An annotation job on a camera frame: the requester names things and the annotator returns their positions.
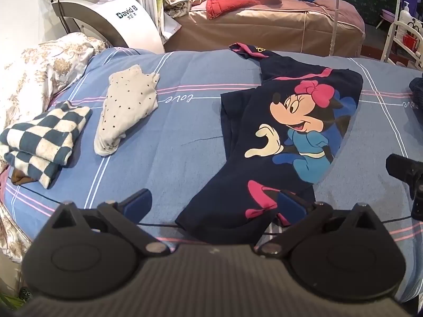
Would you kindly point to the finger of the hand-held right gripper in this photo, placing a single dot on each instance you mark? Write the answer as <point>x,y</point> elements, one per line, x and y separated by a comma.
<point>403,170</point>

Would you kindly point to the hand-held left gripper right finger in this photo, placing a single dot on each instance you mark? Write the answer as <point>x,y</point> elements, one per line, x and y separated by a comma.
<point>291,205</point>

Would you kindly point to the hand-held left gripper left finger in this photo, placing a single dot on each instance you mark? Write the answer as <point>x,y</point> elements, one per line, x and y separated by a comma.
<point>138,200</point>

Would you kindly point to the navy cartoon print t-shirt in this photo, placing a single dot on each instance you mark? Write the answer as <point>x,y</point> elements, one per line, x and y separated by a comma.
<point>290,138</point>

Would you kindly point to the dark cloth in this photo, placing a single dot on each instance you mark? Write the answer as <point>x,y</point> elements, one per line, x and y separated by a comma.
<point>417,100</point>

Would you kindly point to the blue striped bed sheet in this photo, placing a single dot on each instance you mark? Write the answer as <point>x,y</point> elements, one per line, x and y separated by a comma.
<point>185,145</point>

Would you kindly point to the white polka dot folded garment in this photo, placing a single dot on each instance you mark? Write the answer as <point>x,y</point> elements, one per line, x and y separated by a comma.
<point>127,107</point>

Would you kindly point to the blue white checked folded cloth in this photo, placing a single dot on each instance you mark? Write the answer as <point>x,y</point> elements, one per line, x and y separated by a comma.
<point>43,140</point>

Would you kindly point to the brown cloth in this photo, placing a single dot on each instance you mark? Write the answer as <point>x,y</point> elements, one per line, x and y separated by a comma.
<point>21,176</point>

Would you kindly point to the red container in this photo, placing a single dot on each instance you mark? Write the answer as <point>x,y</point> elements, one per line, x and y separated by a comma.
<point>410,41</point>

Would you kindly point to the white metal trolley rack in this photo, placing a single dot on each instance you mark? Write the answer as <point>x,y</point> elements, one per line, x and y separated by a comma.
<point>401,36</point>

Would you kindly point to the white pump bottle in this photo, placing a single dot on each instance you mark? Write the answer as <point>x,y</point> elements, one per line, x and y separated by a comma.
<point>404,19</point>

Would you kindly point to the pink basin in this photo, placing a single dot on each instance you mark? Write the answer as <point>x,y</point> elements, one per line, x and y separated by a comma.
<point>387,15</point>

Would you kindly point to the beige floral quilt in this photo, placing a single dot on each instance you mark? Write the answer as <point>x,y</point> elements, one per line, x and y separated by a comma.
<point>36,72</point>

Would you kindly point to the brown covered massage bed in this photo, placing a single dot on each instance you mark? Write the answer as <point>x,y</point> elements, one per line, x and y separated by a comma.
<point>264,28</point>

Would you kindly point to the white beauty machine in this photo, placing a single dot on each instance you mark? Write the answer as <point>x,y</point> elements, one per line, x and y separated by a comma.
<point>109,10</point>

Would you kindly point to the red folded garment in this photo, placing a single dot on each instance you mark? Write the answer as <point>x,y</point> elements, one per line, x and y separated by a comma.
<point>228,4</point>

